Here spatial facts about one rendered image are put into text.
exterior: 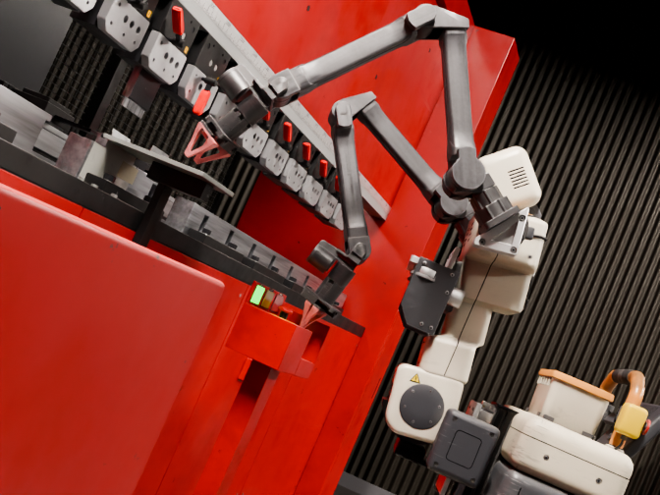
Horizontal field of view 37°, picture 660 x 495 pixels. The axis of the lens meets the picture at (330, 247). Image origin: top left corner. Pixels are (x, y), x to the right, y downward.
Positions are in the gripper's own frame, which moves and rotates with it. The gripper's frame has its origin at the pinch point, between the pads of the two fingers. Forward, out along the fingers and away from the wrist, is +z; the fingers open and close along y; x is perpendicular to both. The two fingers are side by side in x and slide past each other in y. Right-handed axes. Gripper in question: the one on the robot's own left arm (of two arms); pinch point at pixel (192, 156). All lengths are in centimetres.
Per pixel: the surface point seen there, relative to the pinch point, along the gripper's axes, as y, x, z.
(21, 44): -17, -66, 23
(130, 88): 6.2, -19.9, 2.0
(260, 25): -31, -34, -30
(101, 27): 29.6, -20.2, -4.4
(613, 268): -401, 25, -105
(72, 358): 167, 89, -19
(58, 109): 2.1, -30.4, 19.4
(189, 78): -8.8, -21.5, -8.7
